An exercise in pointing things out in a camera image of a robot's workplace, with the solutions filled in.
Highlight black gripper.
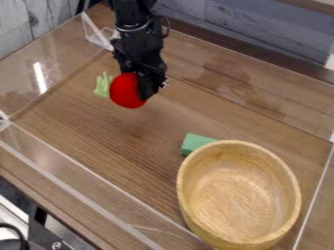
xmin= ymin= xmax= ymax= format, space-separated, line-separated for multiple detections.
xmin=111 ymin=30 xmax=169 ymax=101

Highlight red plush strawberry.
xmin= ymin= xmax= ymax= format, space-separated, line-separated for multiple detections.
xmin=94 ymin=72 xmax=146 ymax=108

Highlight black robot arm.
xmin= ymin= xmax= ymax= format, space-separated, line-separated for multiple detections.
xmin=110 ymin=0 xmax=170 ymax=101

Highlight green foam block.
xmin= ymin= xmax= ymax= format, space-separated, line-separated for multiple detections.
xmin=182 ymin=133 xmax=216 ymax=156

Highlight clear acrylic tray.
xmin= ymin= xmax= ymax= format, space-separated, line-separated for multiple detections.
xmin=0 ymin=7 xmax=334 ymax=250

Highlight wooden bowl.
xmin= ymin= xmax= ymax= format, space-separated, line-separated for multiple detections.
xmin=177 ymin=140 xmax=304 ymax=250

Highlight clear acrylic corner bracket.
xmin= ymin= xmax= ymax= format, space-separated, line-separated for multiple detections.
xmin=82 ymin=13 xmax=121 ymax=52

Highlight black table frame bracket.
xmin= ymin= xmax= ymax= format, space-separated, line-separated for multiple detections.
xmin=29 ymin=206 xmax=75 ymax=250

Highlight black cable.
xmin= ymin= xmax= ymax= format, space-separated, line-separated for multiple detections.
xmin=0 ymin=223 xmax=31 ymax=250

